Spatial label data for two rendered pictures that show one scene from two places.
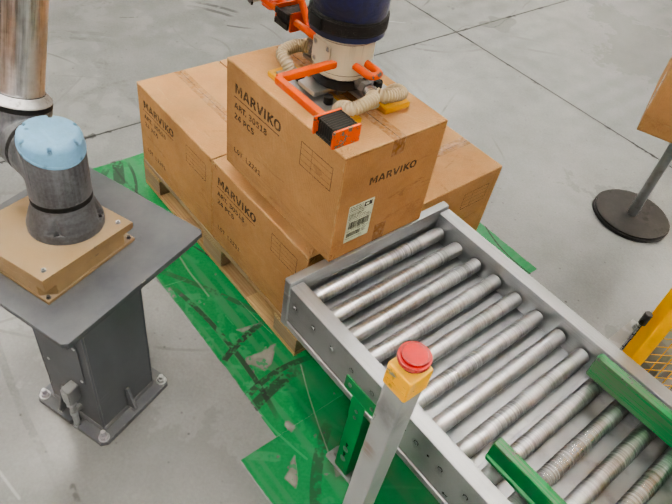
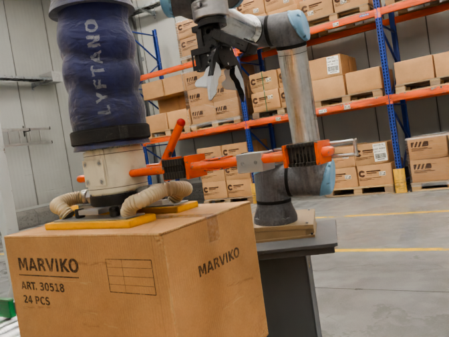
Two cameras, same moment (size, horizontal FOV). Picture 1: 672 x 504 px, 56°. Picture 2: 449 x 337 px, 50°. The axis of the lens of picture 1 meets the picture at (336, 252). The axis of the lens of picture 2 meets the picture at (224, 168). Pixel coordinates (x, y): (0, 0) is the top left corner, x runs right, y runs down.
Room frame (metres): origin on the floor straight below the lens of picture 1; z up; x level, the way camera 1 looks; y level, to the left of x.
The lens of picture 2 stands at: (3.13, 0.14, 1.17)
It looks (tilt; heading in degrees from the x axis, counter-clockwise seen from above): 2 degrees down; 169
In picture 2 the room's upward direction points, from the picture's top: 9 degrees counter-clockwise
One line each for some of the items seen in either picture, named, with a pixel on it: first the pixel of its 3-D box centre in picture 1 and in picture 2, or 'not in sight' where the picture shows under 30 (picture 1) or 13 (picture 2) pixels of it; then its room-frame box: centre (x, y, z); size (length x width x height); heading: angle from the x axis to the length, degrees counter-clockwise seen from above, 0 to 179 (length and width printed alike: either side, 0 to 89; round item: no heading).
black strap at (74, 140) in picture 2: (348, 13); (111, 135); (1.70, 0.09, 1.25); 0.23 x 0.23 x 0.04
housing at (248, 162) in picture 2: not in sight; (255, 161); (2.03, 0.42, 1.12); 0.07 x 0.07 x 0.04; 46
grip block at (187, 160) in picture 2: (293, 15); (184, 167); (1.88, 0.27, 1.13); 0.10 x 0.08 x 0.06; 136
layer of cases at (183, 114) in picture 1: (312, 161); not in sight; (2.20, 0.18, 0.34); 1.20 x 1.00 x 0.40; 47
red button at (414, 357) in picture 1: (413, 359); not in sight; (0.75, -0.19, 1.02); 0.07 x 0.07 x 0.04
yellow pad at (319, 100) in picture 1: (313, 91); (144, 204); (1.63, 0.15, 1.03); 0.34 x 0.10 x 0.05; 46
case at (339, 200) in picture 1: (327, 141); (137, 285); (1.72, 0.10, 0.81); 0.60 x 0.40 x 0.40; 46
